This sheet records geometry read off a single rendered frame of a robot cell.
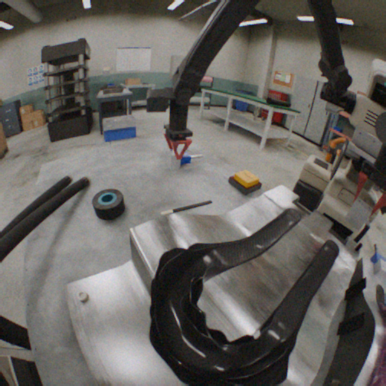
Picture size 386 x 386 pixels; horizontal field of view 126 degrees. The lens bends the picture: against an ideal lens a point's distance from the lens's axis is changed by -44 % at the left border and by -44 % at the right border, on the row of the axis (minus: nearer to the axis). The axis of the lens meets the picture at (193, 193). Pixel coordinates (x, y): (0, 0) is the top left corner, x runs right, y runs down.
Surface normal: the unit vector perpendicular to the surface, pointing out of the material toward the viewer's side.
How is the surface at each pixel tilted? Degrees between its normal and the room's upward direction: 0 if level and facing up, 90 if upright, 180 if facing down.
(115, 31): 90
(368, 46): 90
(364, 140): 90
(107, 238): 0
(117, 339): 0
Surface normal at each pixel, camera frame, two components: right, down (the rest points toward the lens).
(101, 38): 0.43, 0.58
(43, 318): 0.10, -0.79
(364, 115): -0.71, 0.48
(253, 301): 0.37, -0.84
